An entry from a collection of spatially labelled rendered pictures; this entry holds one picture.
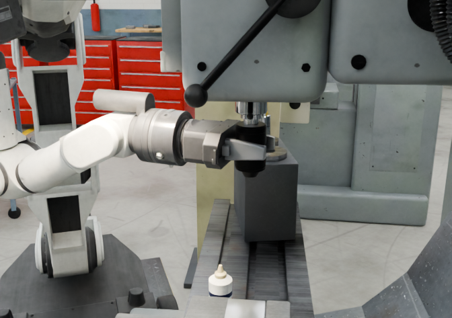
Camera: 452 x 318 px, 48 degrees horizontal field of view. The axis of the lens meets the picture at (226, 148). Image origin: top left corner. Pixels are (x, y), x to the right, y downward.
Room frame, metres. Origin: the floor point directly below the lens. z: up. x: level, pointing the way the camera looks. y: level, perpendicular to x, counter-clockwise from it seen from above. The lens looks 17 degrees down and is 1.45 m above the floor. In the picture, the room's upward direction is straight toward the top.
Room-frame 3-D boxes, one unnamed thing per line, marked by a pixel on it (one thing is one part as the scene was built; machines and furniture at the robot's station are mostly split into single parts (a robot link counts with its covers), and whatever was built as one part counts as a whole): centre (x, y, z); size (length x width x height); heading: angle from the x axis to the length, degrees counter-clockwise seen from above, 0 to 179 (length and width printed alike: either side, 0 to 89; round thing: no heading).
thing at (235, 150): (0.72, -0.03, 1.23); 0.06 x 0.02 x 0.03; 70
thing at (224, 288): (0.77, 0.01, 0.96); 0.04 x 0.04 x 0.11
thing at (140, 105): (0.82, 0.15, 1.24); 0.11 x 0.11 x 0.11; 70
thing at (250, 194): (1.18, -0.09, 1.00); 0.22 x 0.12 x 0.20; 5
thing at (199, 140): (0.78, 0.05, 1.23); 0.13 x 0.12 x 0.10; 160
